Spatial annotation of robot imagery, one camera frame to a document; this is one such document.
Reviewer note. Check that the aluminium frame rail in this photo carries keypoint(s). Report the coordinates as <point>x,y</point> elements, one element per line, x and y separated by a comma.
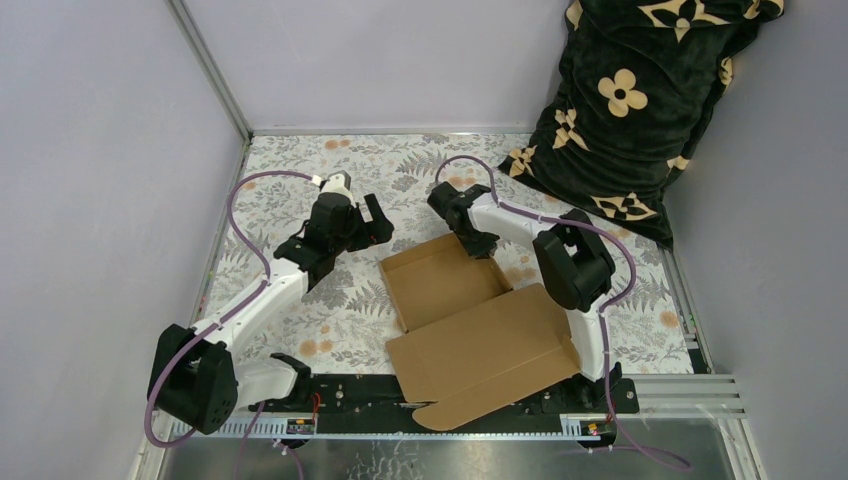
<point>642,397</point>

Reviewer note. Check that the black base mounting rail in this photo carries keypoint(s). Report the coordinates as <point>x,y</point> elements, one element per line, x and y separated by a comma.
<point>374,404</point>

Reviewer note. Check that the black floral blanket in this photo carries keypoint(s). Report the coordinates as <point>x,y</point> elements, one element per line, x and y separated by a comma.
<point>639,81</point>

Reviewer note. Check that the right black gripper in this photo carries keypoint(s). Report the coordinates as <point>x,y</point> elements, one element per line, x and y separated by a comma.
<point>480,250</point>

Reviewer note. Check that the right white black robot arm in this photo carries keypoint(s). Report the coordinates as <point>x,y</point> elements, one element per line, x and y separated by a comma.
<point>575,266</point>

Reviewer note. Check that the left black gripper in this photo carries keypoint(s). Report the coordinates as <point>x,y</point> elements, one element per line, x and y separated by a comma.
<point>381,229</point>

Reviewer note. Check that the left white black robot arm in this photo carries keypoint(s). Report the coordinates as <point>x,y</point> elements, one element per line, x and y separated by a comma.
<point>195,378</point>

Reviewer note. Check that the brown cardboard box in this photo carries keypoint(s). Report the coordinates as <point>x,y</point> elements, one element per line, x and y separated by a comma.
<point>471,343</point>

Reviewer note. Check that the aluminium corner post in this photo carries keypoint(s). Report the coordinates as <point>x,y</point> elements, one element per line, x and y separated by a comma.
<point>195,40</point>

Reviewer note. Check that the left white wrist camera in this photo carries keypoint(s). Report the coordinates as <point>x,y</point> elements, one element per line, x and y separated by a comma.
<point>338,183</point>

